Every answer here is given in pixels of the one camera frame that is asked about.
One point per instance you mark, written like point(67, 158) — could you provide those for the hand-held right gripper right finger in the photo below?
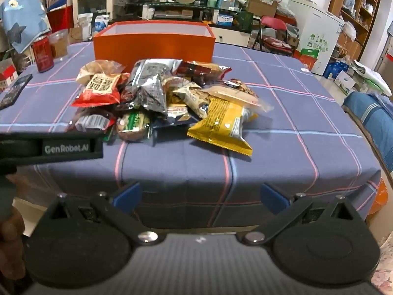
point(273, 198)

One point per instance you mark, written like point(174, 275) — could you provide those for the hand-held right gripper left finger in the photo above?
point(127, 193)

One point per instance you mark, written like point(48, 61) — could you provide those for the small grey snack packet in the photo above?
point(92, 122)

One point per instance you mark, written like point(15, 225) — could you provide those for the green label pastry packet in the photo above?
point(132, 126)

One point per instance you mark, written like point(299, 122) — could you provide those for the blue cookie snack packet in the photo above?
point(165, 122)

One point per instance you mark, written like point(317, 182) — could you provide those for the yellow snack packet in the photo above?
point(221, 126)

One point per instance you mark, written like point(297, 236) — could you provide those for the maroon snack packet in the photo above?
point(127, 96)

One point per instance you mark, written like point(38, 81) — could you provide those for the clear pastry snack packet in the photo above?
point(101, 66)

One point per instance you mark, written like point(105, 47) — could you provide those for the silver snack packet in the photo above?
point(147, 93)
point(153, 67)

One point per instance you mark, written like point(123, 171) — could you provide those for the cream snack packet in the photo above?
point(233, 95)

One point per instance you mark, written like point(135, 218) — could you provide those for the beige oat bar packet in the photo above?
point(190, 96)

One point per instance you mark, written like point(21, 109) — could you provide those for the dark red snack packet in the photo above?
point(199, 70)

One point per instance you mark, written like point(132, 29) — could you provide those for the orange cardboard box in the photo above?
point(153, 49)

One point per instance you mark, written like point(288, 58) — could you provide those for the person's left hand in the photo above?
point(10, 245)

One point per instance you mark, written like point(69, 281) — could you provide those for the blue plaid tablecloth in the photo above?
point(184, 166)

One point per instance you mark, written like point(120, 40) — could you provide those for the black smartphone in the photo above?
point(13, 92)

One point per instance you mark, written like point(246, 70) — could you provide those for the red white carton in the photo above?
point(6, 76)

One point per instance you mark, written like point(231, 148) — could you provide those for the red drink can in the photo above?
point(43, 57)

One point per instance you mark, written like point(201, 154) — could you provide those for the clear plastic jar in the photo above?
point(60, 47)

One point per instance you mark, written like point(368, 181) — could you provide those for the brown paper bag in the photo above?
point(76, 33)

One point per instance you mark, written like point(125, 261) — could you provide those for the blue striped blanket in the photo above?
point(374, 119)

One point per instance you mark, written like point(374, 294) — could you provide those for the red storage box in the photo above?
point(60, 18)

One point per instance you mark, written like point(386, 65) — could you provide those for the blue star print cloth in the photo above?
point(21, 18)

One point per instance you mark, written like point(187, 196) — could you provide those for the white blue printed bag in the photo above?
point(101, 24)

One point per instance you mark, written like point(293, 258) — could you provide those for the blue white carton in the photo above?
point(339, 78)

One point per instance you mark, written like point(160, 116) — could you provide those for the orange green paper bag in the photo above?
point(309, 60)

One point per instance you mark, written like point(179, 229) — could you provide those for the white glass door cabinet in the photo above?
point(92, 6)

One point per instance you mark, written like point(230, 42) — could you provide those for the white TV stand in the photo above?
point(230, 35)

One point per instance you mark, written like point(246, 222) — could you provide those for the red folding chair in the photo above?
point(271, 23)

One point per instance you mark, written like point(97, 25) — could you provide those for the white chest freezer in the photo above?
point(316, 27)

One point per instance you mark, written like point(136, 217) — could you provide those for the blue white tissue box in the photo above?
point(226, 20)

